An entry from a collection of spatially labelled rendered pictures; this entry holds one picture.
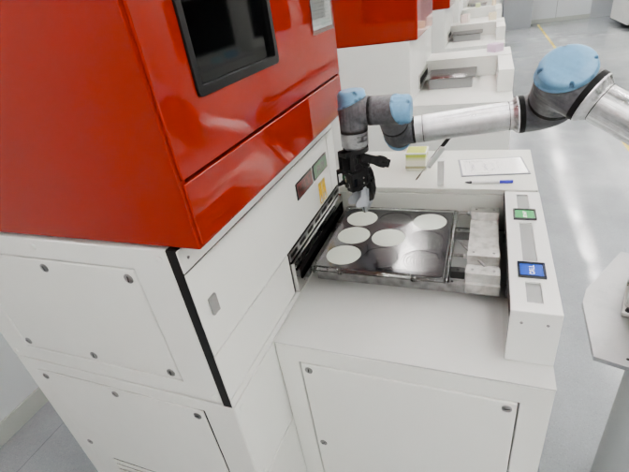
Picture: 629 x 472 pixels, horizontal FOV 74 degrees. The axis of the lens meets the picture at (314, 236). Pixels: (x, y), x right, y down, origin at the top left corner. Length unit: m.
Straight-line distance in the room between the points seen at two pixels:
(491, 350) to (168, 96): 0.82
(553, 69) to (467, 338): 0.62
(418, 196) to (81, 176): 1.00
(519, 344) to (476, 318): 0.15
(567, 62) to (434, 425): 0.87
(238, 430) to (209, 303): 0.35
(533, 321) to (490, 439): 0.33
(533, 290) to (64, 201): 0.93
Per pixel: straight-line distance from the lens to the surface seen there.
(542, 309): 0.94
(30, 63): 0.75
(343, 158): 1.17
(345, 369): 1.06
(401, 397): 1.08
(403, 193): 1.42
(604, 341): 1.12
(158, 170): 0.66
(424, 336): 1.05
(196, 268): 0.77
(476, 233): 1.32
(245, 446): 1.08
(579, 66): 1.10
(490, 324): 1.09
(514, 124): 1.22
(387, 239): 1.25
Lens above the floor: 1.55
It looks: 30 degrees down
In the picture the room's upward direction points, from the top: 9 degrees counter-clockwise
